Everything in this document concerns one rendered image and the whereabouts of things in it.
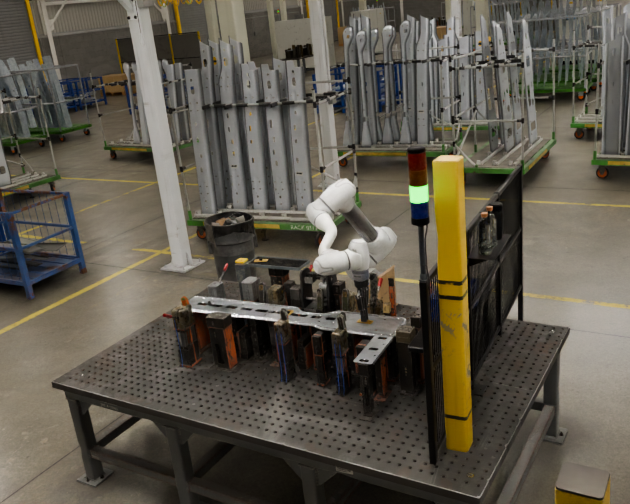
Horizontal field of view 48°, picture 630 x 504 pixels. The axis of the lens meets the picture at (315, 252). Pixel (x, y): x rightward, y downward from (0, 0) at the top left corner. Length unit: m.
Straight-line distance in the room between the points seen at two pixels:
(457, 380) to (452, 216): 0.73
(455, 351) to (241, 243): 4.09
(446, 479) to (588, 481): 2.13
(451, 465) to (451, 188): 1.20
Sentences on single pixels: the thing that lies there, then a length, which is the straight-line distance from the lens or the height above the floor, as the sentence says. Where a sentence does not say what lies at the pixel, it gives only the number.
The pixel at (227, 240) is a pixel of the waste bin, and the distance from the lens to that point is 6.77.
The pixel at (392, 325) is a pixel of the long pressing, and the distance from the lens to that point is 3.70.
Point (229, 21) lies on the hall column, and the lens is 11.38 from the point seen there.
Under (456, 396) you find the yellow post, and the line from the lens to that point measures 3.13.
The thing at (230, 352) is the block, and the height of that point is 0.81.
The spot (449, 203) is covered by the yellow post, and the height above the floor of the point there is 1.83.
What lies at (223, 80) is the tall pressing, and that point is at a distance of 8.61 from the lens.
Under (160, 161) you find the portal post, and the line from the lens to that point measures 7.63.
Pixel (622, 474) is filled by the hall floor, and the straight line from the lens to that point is 4.41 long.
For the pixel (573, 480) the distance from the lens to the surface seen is 1.02.
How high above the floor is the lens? 2.62
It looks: 19 degrees down
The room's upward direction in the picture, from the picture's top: 6 degrees counter-clockwise
